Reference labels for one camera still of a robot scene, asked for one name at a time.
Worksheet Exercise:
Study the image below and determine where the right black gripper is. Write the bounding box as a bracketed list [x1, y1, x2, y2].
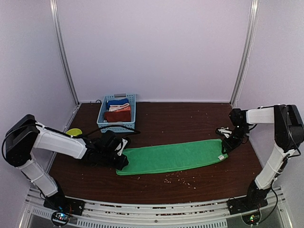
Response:
[222, 125, 249, 153]

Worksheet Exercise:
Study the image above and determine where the green microfiber towel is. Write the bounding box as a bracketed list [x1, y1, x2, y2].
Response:
[116, 139, 228, 176]

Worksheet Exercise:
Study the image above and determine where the dark red towel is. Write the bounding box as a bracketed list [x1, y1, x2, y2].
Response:
[104, 110, 132, 122]

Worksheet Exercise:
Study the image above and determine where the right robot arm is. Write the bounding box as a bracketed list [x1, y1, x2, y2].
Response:
[216, 104, 304, 210]

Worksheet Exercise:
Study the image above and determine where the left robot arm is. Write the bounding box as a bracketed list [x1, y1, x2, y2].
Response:
[1, 114, 131, 211]

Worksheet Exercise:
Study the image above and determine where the light blue plastic basket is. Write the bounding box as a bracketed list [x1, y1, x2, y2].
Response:
[96, 93, 136, 133]

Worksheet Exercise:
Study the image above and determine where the yellow green bowl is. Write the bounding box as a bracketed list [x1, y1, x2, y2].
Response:
[66, 128, 83, 136]

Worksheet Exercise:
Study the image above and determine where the orange white rolled towel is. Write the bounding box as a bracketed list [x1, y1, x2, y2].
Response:
[108, 103, 131, 112]

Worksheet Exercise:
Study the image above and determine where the blue rolled towel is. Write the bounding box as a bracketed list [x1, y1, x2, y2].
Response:
[106, 98, 129, 109]

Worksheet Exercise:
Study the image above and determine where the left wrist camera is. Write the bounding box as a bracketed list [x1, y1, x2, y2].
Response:
[96, 130, 131, 156]

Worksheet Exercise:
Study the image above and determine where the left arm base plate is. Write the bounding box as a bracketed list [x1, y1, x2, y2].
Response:
[43, 198, 85, 216]

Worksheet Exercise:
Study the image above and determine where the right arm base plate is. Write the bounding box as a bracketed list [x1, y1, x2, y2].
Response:
[227, 197, 268, 215]

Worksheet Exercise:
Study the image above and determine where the right aluminium post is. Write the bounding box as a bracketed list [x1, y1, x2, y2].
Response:
[229, 0, 259, 107]

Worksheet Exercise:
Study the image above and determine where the aluminium post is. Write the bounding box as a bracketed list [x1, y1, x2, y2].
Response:
[50, 0, 80, 105]
[229, 0, 259, 107]

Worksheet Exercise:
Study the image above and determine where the aluminium front rail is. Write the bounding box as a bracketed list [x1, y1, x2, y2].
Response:
[19, 186, 293, 228]

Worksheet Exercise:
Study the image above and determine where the left aluminium post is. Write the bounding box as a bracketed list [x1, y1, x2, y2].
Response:
[50, 0, 80, 105]

